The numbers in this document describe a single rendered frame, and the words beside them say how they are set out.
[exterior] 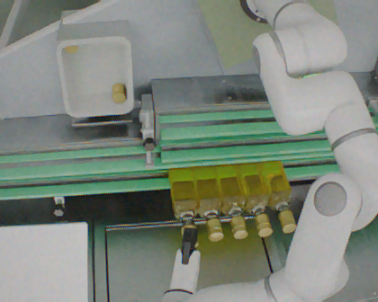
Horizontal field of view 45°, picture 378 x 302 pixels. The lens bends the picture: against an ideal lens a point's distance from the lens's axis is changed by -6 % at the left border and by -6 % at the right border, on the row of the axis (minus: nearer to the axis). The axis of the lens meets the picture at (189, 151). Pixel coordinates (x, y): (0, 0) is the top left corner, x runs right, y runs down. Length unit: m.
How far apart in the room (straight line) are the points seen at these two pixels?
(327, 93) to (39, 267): 0.81
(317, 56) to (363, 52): 0.55
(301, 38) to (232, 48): 0.34
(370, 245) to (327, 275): 0.67
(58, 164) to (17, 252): 0.26
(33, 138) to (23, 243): 0.28
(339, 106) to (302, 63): 0.11
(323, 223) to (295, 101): 0.21
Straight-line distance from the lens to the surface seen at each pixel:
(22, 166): 1.25
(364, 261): 1.35
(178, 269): 0.99
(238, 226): 1.11
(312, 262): 0.72
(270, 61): 0.83
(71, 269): 1.22
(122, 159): 1.21
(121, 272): 1.20
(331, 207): 0.71
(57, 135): 1.28
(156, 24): 1.19
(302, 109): 0.79
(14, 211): 1.42
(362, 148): 0.79
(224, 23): 1.13
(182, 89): 1.24
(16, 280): 1.23
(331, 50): 0.87
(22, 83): 1.30
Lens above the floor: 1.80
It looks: 46 degrees down
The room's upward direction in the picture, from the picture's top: 169 degrees clockwise
